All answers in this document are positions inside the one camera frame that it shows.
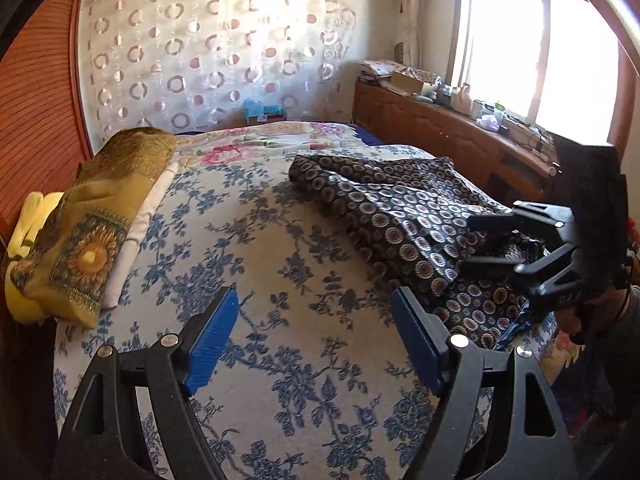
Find blue-trimmed circle-patterned garment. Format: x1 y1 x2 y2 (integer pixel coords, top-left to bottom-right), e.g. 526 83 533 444
289 153 558 352

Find sunlit window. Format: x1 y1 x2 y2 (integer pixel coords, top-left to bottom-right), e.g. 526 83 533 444
444 0 637 147

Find pink floral quilt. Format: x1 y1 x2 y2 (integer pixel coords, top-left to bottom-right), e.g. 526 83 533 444
172 121 363 167

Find blue tissue packet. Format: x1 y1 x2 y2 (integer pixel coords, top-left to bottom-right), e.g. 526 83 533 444
242 98 287 122

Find gold sunflower pillow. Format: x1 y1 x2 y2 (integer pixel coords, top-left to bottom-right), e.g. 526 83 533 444
10 129 179 329

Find yellow pillow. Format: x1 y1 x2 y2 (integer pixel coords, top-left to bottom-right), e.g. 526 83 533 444
4 191 67 324

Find wooden headboard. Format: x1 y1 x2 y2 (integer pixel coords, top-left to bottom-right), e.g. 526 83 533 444
0 0 95 243

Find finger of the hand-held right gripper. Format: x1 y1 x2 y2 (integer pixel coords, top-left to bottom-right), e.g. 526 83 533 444
461 241 587 308
466 200 576 242

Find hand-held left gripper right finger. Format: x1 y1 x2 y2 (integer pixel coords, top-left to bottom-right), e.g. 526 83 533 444
391 287 587 480

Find bed with blue floral sheet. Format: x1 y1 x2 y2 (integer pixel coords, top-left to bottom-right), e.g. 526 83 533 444
52 142 561 480

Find pile of patterned papers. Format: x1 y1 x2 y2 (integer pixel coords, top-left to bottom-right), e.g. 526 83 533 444
356 58 407 82

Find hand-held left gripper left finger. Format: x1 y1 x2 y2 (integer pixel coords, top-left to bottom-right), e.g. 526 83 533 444
51 285 240 480

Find circle-patterned sheer curtain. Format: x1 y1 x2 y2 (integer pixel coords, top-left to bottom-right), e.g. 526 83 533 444
82 0 418 135

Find wooden side cabinet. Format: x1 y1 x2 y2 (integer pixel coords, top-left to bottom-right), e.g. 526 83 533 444
351 81 557 202

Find person's right hand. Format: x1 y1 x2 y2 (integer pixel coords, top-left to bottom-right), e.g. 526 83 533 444
556 287 628 347

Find cardboard box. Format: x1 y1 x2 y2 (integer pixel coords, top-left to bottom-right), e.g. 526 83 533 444
389 69 442 97

